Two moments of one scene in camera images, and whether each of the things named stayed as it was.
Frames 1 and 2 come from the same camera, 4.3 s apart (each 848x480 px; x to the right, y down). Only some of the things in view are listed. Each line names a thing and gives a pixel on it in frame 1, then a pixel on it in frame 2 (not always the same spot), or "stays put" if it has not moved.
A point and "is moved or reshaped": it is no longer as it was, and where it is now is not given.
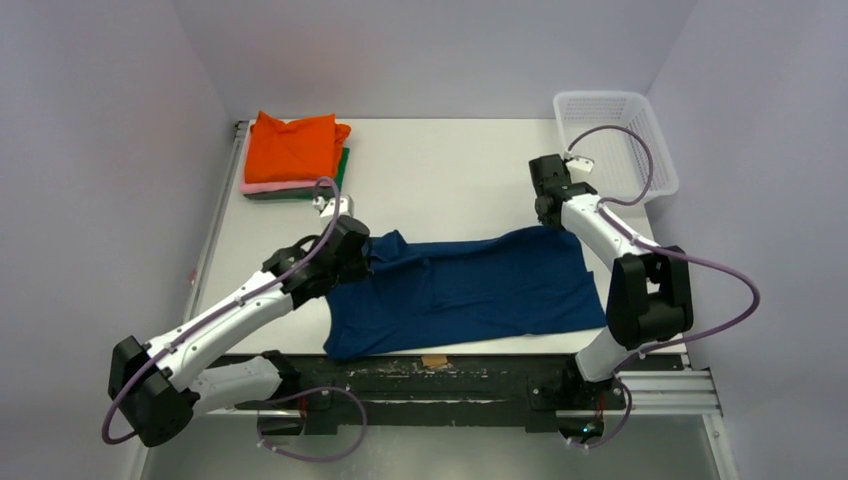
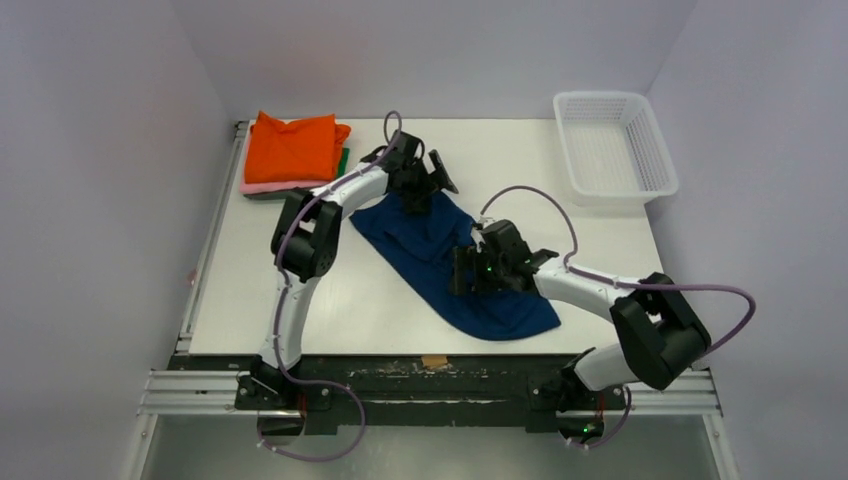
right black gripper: [546, 171] → [474, 273]
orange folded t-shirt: [301, 150] stays put
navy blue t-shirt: [447, 292] is moved or reshaped
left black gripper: [360, 271] → [412, 203]
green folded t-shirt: [333, 189] stays put
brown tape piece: [434, 361] stays put
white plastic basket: [618, 136] stays put
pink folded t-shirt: [248, 187] stays put
